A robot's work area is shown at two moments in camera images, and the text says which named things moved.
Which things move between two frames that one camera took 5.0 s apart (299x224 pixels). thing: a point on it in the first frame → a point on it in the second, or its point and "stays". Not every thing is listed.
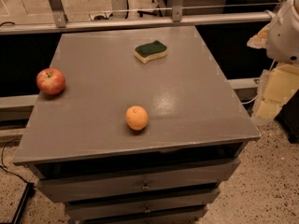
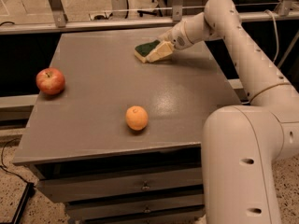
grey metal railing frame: x=120 y=16 stays
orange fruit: x=136 y=118 stays
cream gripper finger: x=282 y=80 → x=176 y=37
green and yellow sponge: x=146 y=52 stays
